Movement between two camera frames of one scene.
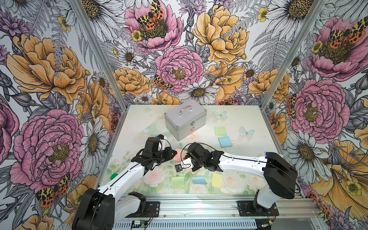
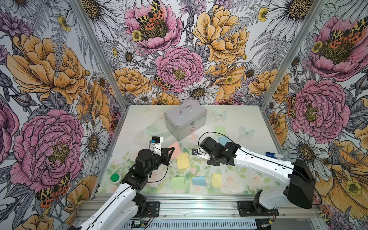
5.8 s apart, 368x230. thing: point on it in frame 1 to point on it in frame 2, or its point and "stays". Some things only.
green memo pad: (220, 131) stays
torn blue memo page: (200, 179) stays
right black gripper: (196, 168) to (211, 162)
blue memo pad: (224, 141) stays
